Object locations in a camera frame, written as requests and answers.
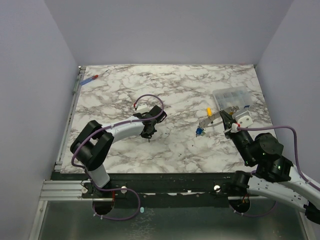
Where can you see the blue key tag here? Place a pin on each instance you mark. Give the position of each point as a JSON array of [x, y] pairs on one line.
[[200, 131]]

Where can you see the clear plastic screw box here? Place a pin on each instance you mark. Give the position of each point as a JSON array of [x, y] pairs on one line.
[[232, 97]]

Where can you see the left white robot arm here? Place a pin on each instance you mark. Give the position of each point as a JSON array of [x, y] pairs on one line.
[[95, 140]]

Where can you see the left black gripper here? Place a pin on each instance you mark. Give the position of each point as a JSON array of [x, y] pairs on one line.
[[146, 135]]

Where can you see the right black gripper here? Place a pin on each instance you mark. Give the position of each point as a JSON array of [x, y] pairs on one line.
[[230, 126]]

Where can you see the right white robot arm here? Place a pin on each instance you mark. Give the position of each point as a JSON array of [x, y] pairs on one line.
[[275, 177]]

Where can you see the blue red screwdriver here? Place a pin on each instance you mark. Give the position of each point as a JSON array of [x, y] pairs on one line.
[[90, 79]]

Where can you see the yellow handled screwdriver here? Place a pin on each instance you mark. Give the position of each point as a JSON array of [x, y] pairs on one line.
[[209, 112]]

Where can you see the left aluminium rail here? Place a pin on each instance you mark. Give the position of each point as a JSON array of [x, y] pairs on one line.
[[75, 95]]

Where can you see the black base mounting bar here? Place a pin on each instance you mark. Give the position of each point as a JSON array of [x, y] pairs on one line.
[[160, 190]]

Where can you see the large grey metal keyring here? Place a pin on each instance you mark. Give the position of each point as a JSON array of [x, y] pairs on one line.
[[209, 120]]

